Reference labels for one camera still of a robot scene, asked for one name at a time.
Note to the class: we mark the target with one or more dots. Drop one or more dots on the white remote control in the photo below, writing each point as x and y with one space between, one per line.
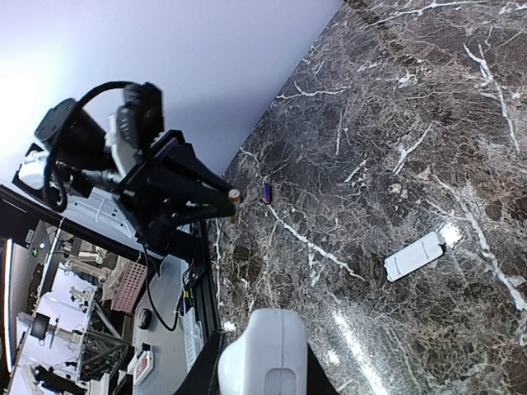
269 357

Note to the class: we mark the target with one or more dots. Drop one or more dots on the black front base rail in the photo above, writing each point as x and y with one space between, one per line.
201 281

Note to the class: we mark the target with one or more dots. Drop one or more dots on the pink perforated basket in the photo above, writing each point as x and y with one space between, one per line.
130 285

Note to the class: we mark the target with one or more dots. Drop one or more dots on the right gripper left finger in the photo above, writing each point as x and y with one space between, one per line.
202 379

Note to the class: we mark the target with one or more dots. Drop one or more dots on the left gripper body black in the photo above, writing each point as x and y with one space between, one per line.
149 196

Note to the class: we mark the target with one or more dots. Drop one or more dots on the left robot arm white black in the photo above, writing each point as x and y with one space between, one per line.
62 188

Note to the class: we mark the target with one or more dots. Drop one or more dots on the white battery cover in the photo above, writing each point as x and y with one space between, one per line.
418 254

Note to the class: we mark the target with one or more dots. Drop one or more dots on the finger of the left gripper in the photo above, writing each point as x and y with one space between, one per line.
187 211
200 171

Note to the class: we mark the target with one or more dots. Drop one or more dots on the purple AAA battery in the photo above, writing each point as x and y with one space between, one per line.
267 194

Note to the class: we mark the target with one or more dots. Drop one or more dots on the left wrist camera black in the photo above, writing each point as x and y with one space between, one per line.
82 145

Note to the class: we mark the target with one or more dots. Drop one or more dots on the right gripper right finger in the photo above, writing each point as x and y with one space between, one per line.
317 382

